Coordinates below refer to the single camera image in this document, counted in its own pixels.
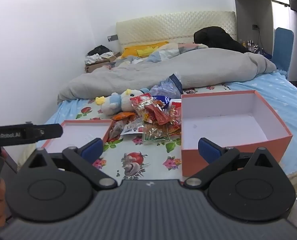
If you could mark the grey duvet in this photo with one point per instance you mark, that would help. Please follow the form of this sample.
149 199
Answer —
196 68

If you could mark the grey pastry snack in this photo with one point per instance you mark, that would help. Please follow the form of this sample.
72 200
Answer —
116 130

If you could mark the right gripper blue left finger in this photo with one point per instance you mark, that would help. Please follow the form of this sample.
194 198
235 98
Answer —
92 150

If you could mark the orange box lid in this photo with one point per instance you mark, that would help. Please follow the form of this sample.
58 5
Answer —
78 133

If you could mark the orange open storage box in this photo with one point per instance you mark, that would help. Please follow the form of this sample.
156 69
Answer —
242 119

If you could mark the cream quilted headboard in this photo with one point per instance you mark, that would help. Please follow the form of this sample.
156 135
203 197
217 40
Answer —
176 27

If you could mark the red foil tea packet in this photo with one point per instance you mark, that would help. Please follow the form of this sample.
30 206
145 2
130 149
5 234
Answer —
175 113

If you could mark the floral bed sheet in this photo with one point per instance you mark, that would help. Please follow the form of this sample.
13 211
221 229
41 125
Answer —
127 156

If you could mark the white blue plush duck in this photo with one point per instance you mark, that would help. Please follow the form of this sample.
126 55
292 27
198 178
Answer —
116 103

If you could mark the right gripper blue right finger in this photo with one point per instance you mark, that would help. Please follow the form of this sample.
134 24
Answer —
209 150

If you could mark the long red snack packet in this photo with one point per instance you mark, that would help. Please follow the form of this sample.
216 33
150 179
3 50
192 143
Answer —
159 115

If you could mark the blue white snack bag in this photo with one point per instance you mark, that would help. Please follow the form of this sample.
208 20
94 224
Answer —
163 102

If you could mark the orange snack packet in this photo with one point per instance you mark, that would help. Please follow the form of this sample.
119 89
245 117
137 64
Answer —
122 116

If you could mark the light blue star blanket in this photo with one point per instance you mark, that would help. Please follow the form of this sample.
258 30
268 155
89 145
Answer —
282 96

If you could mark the patchwork pastel quilt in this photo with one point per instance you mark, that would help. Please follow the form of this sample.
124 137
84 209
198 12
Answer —
163 53

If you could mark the black clothing pile on bed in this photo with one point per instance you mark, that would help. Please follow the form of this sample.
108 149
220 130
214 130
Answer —
216 37

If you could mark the yellow pillow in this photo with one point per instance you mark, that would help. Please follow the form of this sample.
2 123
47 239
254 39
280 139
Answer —
142 50

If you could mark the green pickled vegetable packet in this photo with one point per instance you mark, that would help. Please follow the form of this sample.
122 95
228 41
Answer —
155 132

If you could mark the white barcode meat snack packet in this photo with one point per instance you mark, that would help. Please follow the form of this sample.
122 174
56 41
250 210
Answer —
134 127

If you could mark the red top clear tofu packet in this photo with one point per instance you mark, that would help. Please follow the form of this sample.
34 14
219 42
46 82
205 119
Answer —
139 103

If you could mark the translucent blue tissue bag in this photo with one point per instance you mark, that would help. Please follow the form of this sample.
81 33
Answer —
170 87

